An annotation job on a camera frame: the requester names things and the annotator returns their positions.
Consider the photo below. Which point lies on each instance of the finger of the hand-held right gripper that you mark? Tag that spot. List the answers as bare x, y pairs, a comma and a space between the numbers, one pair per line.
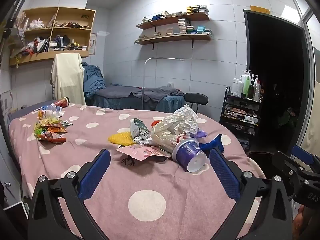
302, 153
285, 163

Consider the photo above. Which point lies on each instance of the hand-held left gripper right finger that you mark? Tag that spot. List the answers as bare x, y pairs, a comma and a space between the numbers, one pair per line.
225, 175

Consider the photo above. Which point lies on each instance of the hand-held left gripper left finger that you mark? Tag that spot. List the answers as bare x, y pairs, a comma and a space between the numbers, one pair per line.
93, 175

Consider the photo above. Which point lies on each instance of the dark brown plastic bin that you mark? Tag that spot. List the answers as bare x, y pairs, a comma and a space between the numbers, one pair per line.
260, 160

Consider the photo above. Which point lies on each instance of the blue wrapper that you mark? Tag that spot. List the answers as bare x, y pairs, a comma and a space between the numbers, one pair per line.
212, 143

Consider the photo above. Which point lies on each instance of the purple yogurt cup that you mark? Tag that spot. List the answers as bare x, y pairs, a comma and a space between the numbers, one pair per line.
187, 152

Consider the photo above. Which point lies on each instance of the yellow foam net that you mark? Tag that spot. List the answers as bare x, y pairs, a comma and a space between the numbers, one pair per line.
121, 138

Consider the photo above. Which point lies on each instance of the purple packet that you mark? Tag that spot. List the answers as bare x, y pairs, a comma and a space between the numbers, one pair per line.
201, 134

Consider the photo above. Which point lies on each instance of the pink packet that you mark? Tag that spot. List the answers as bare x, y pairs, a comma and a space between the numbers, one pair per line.
140, 152

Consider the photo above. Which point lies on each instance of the green white carton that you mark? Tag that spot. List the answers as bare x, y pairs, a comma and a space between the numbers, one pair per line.
138, 130

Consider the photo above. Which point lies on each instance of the white plastic bag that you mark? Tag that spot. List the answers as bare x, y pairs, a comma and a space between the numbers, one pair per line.
175, 125

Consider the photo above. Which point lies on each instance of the red foam net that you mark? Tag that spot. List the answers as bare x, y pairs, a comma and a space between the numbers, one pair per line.
155, 123

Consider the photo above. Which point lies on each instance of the person's right hand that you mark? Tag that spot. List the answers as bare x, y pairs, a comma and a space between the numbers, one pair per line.
298, 220

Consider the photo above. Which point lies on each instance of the potted flower plant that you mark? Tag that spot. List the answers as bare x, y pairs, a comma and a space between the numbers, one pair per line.
287, 117

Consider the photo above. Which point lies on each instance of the pink polka dot blanket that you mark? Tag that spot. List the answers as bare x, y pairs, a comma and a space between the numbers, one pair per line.
150, 180

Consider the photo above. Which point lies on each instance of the red snack packet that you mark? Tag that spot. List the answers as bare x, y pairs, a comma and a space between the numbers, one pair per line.
51, 137

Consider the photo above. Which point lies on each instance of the silver green snack packet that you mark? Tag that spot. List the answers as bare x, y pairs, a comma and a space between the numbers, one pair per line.
67, 123

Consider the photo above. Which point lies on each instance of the orange snack packet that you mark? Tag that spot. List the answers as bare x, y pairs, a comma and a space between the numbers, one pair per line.
57, 129

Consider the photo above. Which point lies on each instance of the yellow green snack packet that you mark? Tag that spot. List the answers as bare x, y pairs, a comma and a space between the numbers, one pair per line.
48, 122

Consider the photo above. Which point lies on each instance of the glass sliding door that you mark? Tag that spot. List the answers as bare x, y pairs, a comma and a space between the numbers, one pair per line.
311, 80

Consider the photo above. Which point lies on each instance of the yellow label bottle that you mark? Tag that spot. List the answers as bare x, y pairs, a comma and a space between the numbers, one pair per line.
47, 115

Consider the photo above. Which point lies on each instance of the clear spray bottle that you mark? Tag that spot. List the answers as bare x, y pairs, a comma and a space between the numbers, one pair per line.
256, 92

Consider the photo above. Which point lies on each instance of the dark pump bottle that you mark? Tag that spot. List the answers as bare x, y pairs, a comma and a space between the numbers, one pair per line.
250, 92

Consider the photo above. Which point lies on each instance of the clear bottle blue label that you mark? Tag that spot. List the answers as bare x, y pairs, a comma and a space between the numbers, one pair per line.
51, 108

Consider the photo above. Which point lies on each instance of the red paper cup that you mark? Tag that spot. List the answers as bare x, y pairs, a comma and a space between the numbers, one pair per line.
62, 102

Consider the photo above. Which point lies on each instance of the black round stool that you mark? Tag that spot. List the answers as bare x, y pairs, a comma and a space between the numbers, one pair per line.
196, 98

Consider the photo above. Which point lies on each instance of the grey covered massage bed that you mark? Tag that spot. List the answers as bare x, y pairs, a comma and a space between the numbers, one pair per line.
120, 97

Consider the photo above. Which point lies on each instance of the green bottle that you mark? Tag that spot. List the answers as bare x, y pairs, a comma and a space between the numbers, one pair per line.
248, 90

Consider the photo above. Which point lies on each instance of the blue bedding pile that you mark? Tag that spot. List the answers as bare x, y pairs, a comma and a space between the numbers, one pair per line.
93, 82

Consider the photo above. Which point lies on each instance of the white pump bottle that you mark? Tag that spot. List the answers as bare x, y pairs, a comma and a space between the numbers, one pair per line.
244, 80

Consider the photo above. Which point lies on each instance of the cream towel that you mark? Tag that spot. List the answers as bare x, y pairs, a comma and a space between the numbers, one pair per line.
68, 80

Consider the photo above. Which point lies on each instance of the white floor lamp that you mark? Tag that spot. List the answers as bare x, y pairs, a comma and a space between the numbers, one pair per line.
142, 85

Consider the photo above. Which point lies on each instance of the small white container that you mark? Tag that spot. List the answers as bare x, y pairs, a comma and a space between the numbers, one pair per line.
171, 85

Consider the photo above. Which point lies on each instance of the yellow door sign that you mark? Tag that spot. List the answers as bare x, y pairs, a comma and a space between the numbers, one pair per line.
260, 9

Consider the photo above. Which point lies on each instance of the row of small boxes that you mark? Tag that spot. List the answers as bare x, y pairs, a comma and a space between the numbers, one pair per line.
190, 10

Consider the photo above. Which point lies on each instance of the small wall poster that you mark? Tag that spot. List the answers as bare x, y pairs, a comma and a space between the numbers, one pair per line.
7, 101

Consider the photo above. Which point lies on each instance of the wooden wall cabinet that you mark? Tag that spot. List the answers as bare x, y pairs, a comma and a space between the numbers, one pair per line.
75, 52

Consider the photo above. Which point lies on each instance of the long wooden wall shelf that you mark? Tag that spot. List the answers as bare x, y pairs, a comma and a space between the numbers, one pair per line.
172, 20
172, 38

